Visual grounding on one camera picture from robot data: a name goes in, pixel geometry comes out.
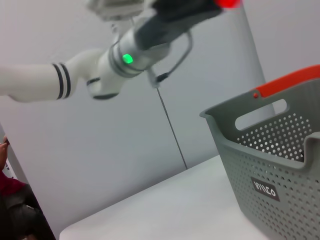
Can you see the bystander bare hand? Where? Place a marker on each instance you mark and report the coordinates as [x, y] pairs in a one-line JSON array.
[[3, 157]]

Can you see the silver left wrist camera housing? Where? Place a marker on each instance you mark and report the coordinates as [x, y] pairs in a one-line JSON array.
[[112, 7]]

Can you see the bystander in dark clothes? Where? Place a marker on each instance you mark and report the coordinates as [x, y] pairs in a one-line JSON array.
[[15, 200]]

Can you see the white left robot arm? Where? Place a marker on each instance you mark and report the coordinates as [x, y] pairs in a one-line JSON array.
[[30, 80]]

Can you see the grey perforated storage bin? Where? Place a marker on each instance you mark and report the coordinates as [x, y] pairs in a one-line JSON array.
[[250, 175]]

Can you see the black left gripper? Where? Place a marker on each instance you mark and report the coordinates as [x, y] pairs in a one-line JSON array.
[[170, 22]]

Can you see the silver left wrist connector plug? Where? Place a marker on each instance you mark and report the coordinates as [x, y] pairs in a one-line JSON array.
[[153, 78]]

